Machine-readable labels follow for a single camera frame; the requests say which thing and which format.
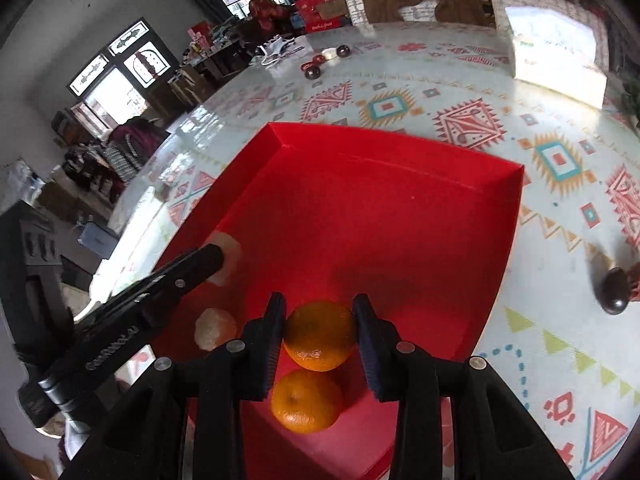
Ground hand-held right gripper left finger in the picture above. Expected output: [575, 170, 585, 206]
[60, 292, 287, 480]

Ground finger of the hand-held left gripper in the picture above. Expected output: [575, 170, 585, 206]
[142, 244, 224, 311]

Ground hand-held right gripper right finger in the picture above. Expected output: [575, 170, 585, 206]
[351, 293, 576, 480]

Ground orange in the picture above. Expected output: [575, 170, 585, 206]
[282, 301, 360, 372]
[271, 369, 344, 435]

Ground red tray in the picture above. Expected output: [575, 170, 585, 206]
[107, 122, 526, 480]

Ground dark avocado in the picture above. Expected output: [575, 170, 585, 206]
[599, 266, 631, 316]

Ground blue box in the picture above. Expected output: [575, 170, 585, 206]
[80, 222, 118, 261]

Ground hanging clothes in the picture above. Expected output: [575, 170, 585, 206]
[107, 116, 168, 183]

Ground glass door with window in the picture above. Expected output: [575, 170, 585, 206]
[67, 17, 181, 126]

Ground white plastic bag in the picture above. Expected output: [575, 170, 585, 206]
[255, 35, 313, 68]

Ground patterned tablecloth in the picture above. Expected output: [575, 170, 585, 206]
[90, 22, 640, 480]

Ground red cardboard box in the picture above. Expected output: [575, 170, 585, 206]
[294, 0, 351, 34]

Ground white box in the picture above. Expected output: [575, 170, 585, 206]
[505, 2, 608, 108]

